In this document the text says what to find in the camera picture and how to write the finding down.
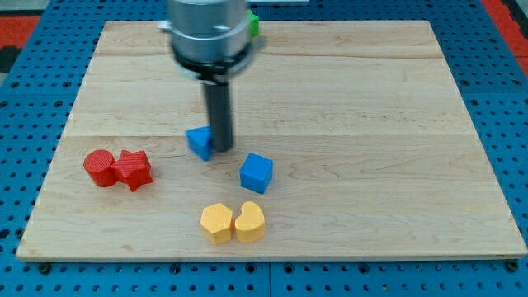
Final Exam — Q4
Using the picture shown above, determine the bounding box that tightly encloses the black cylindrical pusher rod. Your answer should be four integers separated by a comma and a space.
203, 82, 233, 152

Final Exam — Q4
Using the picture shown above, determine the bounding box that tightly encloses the blue triangle block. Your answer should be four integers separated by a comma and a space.
186, 126, 213, 161

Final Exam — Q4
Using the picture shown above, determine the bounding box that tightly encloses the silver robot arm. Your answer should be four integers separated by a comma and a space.
162, 0, 255, 152

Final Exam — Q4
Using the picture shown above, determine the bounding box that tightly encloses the green block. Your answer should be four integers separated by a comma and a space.
247, 10, 260, 39

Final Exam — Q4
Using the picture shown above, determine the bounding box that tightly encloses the blue cube block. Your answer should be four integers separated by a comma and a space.
239, 153, 274, 194

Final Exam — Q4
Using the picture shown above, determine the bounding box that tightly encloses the red star block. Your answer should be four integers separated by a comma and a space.
111, 150, 153, 192

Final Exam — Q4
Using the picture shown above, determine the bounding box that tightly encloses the yellow hexagon block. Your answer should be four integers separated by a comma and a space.
200, 203, 234, 244

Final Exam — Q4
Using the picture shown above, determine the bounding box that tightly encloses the yellow heart block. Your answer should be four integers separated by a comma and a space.
235, 201, 266, 243

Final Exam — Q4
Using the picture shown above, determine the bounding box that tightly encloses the red cylinder block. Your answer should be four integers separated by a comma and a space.
83, 149, 118, 187

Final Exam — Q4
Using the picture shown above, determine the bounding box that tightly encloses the wooden board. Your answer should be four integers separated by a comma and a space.
16, 21, 527, 262

